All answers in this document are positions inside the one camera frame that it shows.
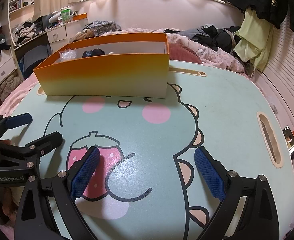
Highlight dark pink pillow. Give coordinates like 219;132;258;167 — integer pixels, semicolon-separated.
168;42;202;64

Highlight clear plastic bag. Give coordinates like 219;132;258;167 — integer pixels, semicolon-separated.
59;50;77;62

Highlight black lace-trimmed cloth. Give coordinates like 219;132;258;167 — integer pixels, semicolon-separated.
82;49;105;58

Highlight green cup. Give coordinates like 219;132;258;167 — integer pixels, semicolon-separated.
60;9;71;23

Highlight grey patterned clothes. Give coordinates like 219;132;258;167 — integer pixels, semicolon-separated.
70;20;121;43

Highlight white chest of drawers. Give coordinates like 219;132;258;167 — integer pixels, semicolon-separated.
0;52;18;88

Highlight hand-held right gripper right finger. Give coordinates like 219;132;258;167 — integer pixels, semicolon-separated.
194;146;280;240

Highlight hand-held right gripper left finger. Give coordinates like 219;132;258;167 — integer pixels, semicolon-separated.
14;145;101;240

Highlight orange gradient cardboard box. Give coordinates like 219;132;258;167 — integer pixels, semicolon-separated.
33;33;170;99

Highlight light green hanging cloth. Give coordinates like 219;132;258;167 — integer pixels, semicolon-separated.
233;7;275;72

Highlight dark grey bag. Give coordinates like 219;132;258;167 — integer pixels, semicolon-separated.
19;45;51;79

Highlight clothes pile on desk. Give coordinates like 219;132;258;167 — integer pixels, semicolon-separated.
0;21;50;63

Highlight white cylinder device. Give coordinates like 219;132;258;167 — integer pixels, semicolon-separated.
49;12;62;23

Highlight pile of dark clothes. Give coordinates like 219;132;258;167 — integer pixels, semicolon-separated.
166;24;241;53

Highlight person's left hand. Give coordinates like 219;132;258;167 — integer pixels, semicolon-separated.
2;187;21;218

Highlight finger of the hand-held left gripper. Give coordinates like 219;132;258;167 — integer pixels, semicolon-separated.
24;131;63;160
2;113;33;130

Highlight white drawer cabinet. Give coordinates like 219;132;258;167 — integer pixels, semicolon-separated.
47;26;67;52

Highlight tablet with lit screen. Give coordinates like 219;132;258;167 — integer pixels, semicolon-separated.
282;127;294;159

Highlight white wall shelf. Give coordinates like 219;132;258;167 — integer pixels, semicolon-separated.
8;0;36;14

